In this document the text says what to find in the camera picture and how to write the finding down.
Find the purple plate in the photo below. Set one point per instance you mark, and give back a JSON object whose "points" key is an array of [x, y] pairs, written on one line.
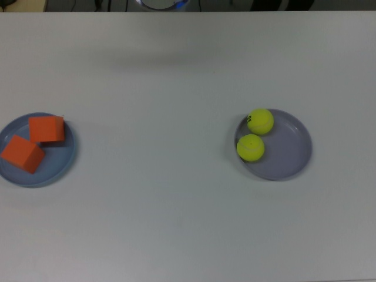
{"points": [[289, 152]]}

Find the orange cube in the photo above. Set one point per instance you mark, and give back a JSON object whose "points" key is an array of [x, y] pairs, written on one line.
{"points": [[47, 129], [22, 154]]}

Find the blue plate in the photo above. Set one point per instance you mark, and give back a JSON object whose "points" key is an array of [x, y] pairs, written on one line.
{"points": [[55, 167]]}

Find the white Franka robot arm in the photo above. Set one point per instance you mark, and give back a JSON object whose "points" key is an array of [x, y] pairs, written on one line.
{"points": [[163, 3]]}

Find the yellow tennis ball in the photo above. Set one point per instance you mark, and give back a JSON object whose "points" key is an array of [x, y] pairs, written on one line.
{"points": [[250, 147], [261, 121]]}

